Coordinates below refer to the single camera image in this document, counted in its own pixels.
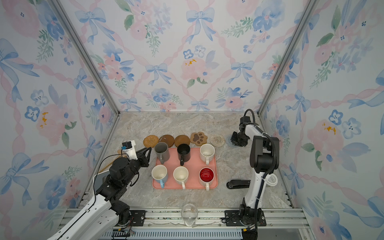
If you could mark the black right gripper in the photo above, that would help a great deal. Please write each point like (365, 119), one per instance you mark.
(233, 140)

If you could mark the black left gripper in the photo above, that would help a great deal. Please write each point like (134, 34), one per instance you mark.
(141, 158)

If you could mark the grey-blue woven round coaster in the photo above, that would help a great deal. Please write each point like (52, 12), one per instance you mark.
(229, 142)

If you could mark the woven rattan round coaster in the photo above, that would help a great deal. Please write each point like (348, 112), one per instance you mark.
(150, 141)

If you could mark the multicolour stitched round coaster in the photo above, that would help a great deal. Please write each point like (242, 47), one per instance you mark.
(217, 140)

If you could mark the brown wooden coaster white streak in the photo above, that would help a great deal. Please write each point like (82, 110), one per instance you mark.
(168, 139)

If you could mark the plain brown wooden coaster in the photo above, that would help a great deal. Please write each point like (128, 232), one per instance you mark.
(182, 139)

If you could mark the cork paw print coaster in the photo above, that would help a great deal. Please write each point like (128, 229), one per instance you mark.
(198, 138)

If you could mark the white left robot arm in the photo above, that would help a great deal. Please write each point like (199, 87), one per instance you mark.
(105, 209)

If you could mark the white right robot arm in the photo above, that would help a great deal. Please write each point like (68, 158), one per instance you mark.
(264, 160)

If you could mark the paper cup white lid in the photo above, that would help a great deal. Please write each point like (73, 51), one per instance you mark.
(272, 180)

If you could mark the grey ceramic mug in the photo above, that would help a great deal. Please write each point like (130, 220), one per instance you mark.
(162, 152)

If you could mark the wooden mallet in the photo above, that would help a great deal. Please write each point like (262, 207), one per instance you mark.
(111, 159)

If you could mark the white speckled mug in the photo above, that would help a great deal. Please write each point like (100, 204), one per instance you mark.
(207, 153)

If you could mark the black ceramic mug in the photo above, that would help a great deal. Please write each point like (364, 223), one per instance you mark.
(184, 153)

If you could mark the cream ceramic mug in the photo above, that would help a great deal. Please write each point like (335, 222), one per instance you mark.
(181, 175)

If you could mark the black stapler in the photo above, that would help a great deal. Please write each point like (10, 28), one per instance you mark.
(238, 184)

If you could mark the white mug red interior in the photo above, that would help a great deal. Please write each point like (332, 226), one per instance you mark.
(206, 178)

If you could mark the pink rectangular tray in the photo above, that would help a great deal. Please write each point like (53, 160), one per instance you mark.
(194, 165)

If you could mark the clear glass dome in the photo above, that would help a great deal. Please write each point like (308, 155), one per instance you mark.
(189, 214)

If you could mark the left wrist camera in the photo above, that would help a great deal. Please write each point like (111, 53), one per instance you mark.
(128, 148)

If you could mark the cream mug blue handle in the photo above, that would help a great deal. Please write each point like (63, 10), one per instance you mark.
(160, 175)

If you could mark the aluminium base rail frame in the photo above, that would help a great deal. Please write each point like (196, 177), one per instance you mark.
(176, 224)

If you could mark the aluminium right corner post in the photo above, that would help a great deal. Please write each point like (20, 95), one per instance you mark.
(291, 47)

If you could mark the aluminium corner post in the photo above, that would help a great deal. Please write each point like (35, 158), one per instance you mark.
(291, 47)
(85, 56)

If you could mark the aluminium left corner post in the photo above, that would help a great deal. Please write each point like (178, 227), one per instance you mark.
(85, 56)

